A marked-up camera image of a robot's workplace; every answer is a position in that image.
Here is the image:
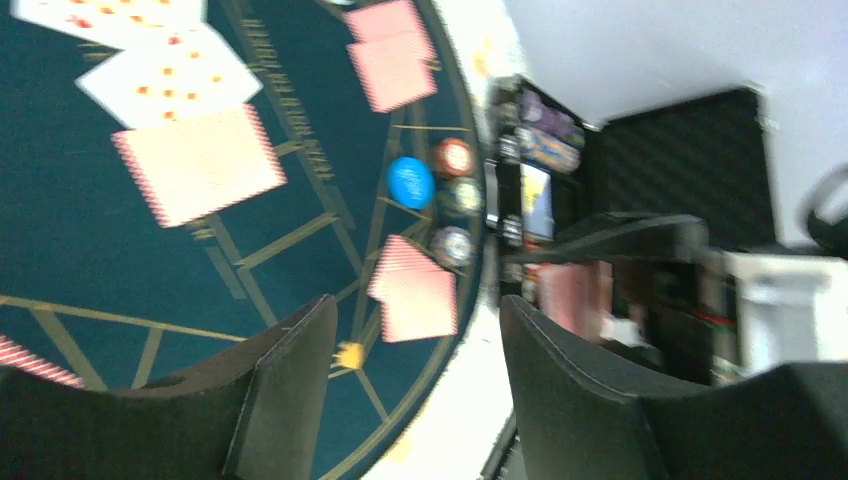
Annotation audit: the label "blue chip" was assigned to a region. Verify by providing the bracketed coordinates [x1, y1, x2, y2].
[437, 177, 483, 218]

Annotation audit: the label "red five chip stack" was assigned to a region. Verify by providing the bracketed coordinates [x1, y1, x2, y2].
[431, 137, 474, 177]

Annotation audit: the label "nine of hearts card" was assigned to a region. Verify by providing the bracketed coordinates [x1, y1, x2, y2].
[10, 0, 207, 50]

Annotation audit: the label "pink sponge block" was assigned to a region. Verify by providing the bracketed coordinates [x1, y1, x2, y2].
[537, 262, 613, 343]

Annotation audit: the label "red card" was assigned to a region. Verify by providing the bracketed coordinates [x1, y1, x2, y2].
[0, 335, 85, 389]
[368, 234, 459, 343]

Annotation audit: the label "red cards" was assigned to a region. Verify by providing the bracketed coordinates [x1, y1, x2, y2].
[343, 0, 437, 113]

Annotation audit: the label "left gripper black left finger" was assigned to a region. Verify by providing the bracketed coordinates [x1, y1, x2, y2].
[1, 295, 338, 479]

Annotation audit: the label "blue small blind button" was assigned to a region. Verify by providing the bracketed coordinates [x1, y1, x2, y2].
[387, 157, 436, 210]

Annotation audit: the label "round dark poker mat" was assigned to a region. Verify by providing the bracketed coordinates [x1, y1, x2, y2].
[1, 1, 483, 479]

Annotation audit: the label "grey chip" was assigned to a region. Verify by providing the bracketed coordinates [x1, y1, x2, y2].
[430, 226, 475, 269]

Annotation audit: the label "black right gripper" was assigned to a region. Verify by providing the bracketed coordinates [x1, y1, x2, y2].
[510, 212, 713, 385]

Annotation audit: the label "black poker chip case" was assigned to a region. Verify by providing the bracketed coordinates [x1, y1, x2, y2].
[489, 76, 776, 293]

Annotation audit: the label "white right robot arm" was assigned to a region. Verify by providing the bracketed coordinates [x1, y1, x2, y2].
[509, 212, 847, 385]

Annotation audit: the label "seven of hearts card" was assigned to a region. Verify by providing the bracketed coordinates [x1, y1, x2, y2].
[75, 23, 262, 129]

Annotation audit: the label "playing card deck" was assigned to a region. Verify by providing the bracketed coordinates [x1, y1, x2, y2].
[521, 164, 554, 240]

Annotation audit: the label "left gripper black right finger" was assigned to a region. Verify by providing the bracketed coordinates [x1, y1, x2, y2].
[499, 295, 847, 479]

